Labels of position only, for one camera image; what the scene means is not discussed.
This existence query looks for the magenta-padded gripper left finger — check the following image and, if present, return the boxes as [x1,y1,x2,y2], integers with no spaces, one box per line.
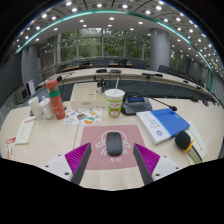
[43,142,93,186]

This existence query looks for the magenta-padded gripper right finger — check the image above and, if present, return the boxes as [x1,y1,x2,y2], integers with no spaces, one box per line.
[132,142,182,186]

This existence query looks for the black computer mouse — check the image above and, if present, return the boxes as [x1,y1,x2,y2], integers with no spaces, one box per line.
[105,131,124,157]

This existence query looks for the pink mouse pad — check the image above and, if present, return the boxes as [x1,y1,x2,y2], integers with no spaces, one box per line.
[80,124,148,171]

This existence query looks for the black handheld microphone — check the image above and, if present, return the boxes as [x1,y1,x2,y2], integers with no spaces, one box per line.
[174,130,204,164]

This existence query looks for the blue and white book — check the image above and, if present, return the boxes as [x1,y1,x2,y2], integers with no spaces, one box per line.
[135,107,191,146]

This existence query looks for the colourful sticker sheet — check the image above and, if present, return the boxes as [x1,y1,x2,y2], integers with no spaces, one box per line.
[63,107,103,126]

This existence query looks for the white booklet with red title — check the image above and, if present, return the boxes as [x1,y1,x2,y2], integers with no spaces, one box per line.
[14,115,37,145]

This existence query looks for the white lidded mug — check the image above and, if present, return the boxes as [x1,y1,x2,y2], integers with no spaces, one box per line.
[38,96,55,120]

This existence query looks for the red bottle with green band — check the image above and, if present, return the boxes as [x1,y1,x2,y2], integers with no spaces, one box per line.
[45,79,67,121]

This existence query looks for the beige organizer tray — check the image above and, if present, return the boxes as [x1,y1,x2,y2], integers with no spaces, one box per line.
[69,82,107,110]

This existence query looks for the printed paper cup with straw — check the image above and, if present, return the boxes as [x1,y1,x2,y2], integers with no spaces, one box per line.
[104,78,126,119]

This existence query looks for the white box appliance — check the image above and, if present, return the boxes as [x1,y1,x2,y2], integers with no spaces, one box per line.
[14,84,31,104]

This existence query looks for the white standing board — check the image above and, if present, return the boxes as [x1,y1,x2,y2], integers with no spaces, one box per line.
[26,79,36,96]

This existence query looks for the dark office chairs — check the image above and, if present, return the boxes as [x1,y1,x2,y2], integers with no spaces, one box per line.
[58,58,214,86]

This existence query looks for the ceiling lights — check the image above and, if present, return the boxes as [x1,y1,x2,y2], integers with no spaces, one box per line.
[14,0,224,76]

